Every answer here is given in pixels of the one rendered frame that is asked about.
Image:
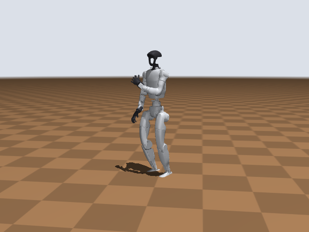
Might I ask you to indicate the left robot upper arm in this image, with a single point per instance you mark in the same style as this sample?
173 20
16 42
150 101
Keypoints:
163 77

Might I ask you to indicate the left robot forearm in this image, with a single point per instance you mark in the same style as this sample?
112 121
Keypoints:
149 90

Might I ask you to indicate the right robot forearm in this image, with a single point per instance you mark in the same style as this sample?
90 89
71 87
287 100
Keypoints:
141 100

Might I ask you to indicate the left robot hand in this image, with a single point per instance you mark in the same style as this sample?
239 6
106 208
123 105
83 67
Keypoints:
136 80

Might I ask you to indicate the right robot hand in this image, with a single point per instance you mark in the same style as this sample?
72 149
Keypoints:
138 110

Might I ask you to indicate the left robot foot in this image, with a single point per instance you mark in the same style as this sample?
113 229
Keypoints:
165 174

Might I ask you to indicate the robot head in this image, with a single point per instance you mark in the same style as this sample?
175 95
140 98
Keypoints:
154 54

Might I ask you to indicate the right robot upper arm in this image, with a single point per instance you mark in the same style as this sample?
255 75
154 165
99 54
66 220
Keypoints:
144 81

